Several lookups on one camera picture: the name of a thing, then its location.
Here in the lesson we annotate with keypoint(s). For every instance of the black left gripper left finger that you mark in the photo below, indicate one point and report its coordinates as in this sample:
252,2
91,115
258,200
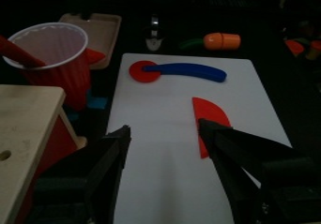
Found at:
102,171

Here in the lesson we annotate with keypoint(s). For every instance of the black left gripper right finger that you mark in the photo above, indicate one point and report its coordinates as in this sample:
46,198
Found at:
242,168

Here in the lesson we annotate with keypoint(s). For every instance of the red half-disc toy dough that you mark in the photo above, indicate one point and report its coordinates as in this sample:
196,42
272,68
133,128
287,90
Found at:
206,112

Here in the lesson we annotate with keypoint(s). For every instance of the blue flat piece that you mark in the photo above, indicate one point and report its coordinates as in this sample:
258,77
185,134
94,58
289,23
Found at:
98,102

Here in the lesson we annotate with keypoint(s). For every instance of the wooden block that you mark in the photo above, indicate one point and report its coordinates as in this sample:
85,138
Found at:
24,131

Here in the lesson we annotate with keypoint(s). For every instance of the white cutting board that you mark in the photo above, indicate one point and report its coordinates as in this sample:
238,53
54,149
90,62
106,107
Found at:
168,109

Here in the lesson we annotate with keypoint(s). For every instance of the red plastic cup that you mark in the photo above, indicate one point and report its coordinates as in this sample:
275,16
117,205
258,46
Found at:
63,74

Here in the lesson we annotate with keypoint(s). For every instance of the red toy piece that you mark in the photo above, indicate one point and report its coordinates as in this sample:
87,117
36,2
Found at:
95,55

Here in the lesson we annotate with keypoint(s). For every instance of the orange toy food piece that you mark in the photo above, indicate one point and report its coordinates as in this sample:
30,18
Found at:
295,47

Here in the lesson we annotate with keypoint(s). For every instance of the orange toy carrot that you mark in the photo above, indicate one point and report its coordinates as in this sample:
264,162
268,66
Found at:
221,41

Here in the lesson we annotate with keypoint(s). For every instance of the orange toy cylinder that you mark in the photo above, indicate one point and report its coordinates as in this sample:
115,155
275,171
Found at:
315,50

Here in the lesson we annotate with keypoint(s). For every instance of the red stick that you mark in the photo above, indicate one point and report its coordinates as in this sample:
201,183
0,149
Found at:
19,54

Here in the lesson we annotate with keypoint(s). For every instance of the wooden tray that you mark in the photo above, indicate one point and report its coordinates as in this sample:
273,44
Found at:
102,34

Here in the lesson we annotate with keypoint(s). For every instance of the metal spoon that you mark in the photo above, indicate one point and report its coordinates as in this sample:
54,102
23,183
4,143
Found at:
154,38

